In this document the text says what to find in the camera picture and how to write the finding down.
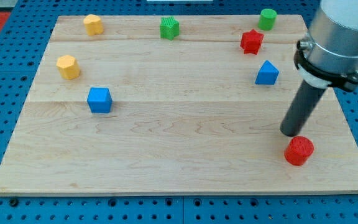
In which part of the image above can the wooden board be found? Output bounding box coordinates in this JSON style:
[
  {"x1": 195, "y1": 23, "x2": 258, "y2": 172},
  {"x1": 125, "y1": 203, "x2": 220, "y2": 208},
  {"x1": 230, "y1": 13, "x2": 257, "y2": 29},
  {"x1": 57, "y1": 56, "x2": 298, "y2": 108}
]
[{"x1": 0, "y1": 15, "x2": 358, "y2": 197}]

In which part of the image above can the green star block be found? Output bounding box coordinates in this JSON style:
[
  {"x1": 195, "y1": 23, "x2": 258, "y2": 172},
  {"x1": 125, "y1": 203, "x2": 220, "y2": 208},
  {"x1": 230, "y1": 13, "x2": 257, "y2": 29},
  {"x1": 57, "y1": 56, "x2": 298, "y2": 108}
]
[{"x1": 160, "y1": 16, "x2": 180, "y2": 40}]

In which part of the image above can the green cylinder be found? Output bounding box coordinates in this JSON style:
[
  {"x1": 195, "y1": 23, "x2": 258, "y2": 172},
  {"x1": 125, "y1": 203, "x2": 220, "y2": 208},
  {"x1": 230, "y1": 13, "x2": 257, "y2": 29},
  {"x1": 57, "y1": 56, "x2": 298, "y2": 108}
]
[{"x1": 258, "y1": 8, "x2": 277, "y2": 30}]

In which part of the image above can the yellow hexagon block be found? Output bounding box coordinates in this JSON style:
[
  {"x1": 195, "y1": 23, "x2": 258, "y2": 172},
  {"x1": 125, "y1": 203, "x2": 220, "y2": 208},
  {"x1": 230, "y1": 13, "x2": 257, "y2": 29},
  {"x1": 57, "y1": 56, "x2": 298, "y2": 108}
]
[{"x1": 56, "y1": 55, "x2": 80, "y2": 80}]

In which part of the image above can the blue cube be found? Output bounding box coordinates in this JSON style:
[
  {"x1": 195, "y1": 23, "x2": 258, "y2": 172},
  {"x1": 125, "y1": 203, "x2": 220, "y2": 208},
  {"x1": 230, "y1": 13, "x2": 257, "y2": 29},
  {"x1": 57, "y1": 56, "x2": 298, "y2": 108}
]
[{"x1": 87, "y1": 87, "x2": 112, "y2": 113}]

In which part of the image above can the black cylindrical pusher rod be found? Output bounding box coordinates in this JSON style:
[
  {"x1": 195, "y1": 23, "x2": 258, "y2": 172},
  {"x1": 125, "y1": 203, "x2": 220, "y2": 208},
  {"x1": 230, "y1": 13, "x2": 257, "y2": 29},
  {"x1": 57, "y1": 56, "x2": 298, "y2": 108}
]
[{"x1": 280, "y1": 81, "x2": 326, "y2": 137}]

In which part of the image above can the yellow heart block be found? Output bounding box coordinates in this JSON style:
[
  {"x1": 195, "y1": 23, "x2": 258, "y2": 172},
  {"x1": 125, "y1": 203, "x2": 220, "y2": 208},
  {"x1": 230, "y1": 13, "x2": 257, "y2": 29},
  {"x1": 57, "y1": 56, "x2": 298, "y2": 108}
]
[{"x1": 83, "y1": 14, "x2": 104, "y2": 36}]

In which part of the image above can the red star block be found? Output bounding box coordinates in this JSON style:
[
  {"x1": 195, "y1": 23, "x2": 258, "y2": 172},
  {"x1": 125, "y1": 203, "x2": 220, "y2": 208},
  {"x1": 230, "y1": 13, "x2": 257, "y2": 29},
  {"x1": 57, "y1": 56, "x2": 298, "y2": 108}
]
[{"x1": 240, "y1": 29, "x2": 264, "y2": 55}]

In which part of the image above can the blue triangular prism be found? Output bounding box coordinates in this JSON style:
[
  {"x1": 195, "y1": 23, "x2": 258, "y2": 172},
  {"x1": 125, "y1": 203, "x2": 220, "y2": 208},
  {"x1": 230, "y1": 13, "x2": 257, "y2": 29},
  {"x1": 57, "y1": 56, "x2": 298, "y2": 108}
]
[{"x1": 255, "y1": 60, "x2": 280, "y2": 85}]

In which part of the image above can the red cylinder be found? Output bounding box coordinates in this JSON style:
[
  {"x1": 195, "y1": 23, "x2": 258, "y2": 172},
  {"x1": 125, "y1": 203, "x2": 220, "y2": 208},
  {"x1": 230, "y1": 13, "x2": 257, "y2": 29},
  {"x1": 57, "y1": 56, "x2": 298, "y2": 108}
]
[{"x1": 284, "y1": 136, "x2": 314, "y2": 166}]

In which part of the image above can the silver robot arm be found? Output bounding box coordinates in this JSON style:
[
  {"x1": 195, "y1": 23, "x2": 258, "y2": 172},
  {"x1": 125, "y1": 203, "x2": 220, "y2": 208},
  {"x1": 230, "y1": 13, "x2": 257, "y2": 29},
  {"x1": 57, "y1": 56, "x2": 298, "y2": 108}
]
[{"x1": 294, "y1": 0, "x2": 358, "y2": 91}]

